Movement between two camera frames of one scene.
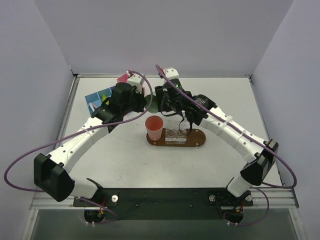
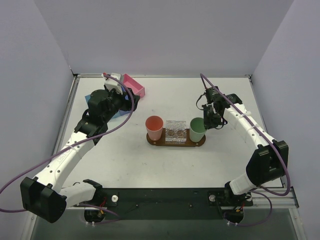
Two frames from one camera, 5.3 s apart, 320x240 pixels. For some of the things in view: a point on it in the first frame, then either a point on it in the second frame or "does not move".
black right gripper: [161, 100] to [209, 118]
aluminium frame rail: [278, 198] does not move
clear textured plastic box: [175, 132] does not move
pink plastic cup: [154, 124] does not move
